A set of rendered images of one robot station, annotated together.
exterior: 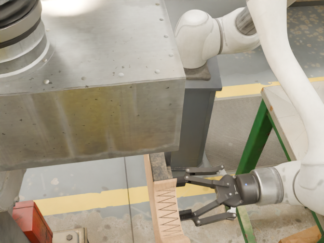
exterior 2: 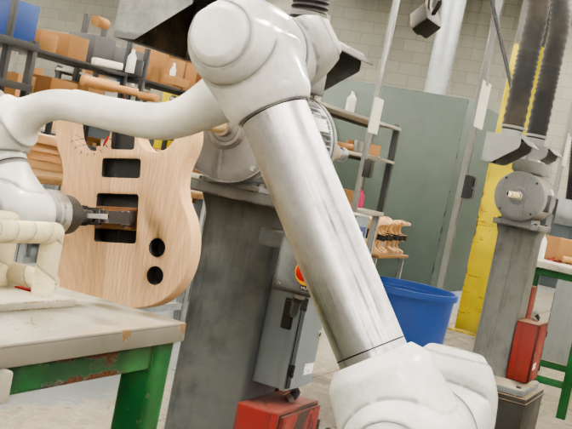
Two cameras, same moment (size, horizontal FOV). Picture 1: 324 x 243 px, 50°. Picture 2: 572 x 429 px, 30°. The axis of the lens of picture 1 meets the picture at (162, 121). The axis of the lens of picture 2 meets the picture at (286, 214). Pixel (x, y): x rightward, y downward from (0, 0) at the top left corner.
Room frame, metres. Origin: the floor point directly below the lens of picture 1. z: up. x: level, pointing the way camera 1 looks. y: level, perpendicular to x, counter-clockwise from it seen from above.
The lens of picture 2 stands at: (1.89, -1.63, 1.21)
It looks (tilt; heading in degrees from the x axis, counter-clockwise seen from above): 3 degrees down; 124
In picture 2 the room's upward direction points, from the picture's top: 11 degrees clockwise
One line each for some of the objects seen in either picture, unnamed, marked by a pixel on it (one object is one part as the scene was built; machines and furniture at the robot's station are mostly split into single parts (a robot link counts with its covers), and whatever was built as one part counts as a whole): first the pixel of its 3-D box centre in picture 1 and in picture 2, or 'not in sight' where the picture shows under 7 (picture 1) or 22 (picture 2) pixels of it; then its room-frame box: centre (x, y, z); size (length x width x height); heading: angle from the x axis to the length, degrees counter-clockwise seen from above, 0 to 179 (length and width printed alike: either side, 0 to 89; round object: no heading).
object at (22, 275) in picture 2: not in sight; (26, 276); (0.71, -0.54, 0.96); 0.11 x 0.03 x 0.03; 10
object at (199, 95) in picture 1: (183, 115); not in sight; (1.22, -0.12, 0.35); 0.28 x 0.28 x 0.70; 3
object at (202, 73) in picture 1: (185, 61); not in sight; (1.22, -0.10, 0.73); 0.22 x 0.18 x 0.06; 93
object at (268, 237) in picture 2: not in sight; (299, 243); (0.54, 0.42, 1.02); 0.19 x 0.04 x 0.04; 10
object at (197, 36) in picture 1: (194, 36); (441, 416); (1.22, -0.13, 0.87); 0.18 x 0.16 x 0.22; 104
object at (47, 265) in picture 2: not in sight; (47, 264); (0.75, -0.54, 0.99); 0.03 x 0.03 x 0.09
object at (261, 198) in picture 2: not in sight; (263, 194); (0.33, 0.53, 1.11); 0.36 x 0.24 x 0.04; 100
